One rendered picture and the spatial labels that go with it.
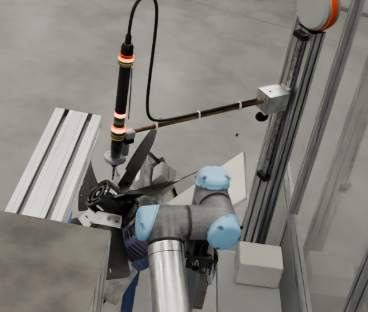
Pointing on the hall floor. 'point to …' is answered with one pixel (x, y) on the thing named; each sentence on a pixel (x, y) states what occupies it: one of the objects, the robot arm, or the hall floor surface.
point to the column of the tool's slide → (296, 94)
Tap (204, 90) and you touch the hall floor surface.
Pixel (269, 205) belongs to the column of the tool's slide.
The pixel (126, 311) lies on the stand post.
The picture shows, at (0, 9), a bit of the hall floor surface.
